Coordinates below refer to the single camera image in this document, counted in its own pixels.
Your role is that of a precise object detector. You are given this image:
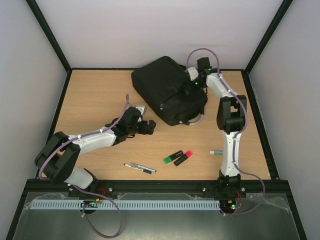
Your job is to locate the pink highlighter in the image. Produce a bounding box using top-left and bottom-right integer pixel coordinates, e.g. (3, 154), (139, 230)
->
(173, 150), (193, 167)

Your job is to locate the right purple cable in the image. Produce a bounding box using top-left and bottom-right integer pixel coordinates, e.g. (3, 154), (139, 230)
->
(186, 48), (266, 217)

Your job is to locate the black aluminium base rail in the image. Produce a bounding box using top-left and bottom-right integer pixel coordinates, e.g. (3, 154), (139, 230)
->
(24, 178), (291, 198)

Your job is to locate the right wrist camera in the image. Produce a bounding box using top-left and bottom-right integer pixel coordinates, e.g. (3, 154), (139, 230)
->
(187, 67), (199, 82)

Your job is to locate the purple cable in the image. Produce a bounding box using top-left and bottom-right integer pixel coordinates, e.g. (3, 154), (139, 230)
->
(37, 93), (131, 238)
(186, 48), (266, 217)

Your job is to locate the glue stick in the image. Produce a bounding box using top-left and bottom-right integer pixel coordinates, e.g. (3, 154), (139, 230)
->
(209, 150), (223, 155)

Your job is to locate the black student bag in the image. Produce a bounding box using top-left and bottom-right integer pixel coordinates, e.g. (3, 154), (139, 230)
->
(131, 56), (208, 126)

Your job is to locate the blue whiteboard marker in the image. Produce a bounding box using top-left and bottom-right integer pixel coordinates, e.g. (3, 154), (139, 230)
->
(123, 163), (152, 175)

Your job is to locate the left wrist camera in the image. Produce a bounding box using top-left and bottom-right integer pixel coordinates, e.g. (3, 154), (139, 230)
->
(135, 105), (147, 116)

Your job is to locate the grey slotted cable duct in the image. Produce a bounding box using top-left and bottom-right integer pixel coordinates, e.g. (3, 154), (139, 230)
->
(30, 199), (221, 211)

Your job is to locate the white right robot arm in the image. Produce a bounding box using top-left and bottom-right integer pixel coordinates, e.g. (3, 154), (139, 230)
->
(187, 57), (248, 196)

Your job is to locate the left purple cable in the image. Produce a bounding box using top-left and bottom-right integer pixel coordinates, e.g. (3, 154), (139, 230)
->
(37, 93), (131, 238)

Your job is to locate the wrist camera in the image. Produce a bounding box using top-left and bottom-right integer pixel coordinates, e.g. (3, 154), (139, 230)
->
(135, 105), (147, 116)
(187, 67), (199, 82)

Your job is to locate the green highlighter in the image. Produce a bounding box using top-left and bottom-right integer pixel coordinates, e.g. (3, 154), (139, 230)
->
(163, 150), (184, 164)

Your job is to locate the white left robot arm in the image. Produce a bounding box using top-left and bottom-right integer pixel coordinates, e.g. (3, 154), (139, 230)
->
(34, 106), (156, 190)

